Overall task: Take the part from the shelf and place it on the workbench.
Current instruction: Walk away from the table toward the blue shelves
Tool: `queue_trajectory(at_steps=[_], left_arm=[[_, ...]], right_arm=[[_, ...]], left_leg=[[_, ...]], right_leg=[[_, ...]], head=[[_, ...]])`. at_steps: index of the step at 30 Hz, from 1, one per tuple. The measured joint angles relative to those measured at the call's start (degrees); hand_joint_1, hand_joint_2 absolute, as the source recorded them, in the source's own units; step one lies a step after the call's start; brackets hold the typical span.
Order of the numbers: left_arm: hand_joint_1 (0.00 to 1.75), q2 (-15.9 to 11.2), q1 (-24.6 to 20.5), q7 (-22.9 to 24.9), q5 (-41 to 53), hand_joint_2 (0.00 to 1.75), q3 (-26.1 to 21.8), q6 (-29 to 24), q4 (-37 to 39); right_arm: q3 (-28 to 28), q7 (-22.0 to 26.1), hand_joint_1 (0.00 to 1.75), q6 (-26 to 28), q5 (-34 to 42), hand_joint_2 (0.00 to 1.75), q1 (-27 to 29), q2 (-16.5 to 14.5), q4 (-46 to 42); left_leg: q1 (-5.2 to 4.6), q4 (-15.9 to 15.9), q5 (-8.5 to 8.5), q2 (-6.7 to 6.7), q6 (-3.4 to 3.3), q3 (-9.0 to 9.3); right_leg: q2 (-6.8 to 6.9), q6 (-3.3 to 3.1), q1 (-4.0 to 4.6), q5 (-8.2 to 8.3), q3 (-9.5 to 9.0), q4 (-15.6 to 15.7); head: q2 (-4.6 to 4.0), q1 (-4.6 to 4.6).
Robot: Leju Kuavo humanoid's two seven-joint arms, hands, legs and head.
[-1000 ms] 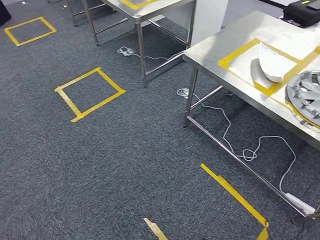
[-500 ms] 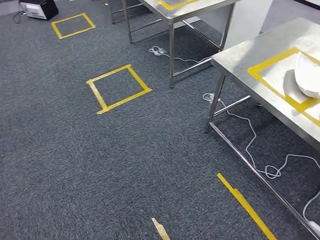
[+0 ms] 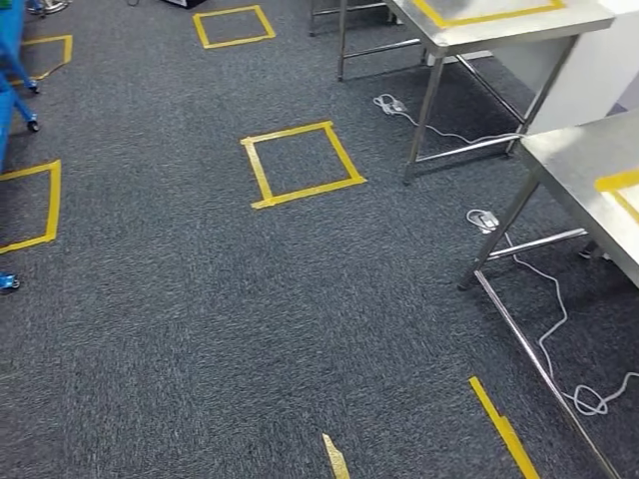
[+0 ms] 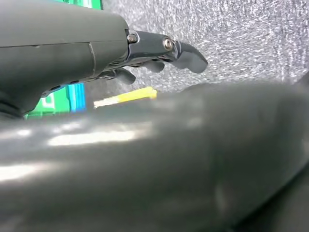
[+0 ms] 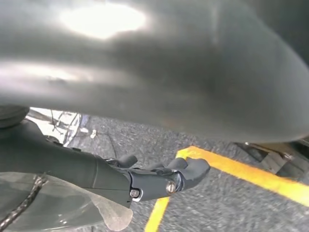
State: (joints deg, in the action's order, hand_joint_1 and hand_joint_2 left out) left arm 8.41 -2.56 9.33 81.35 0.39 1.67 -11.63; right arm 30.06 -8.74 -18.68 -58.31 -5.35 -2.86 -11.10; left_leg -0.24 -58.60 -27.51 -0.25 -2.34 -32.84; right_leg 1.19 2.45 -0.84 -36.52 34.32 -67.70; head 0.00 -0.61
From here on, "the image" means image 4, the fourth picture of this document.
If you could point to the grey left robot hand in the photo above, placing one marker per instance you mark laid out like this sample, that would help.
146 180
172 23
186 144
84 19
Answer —
145 160

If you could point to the yellow tape rectangle outline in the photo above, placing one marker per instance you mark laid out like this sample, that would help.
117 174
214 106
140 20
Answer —
135 94

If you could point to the green plastic crate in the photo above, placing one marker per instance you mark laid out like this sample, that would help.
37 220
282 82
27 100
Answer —
94 4
58 102

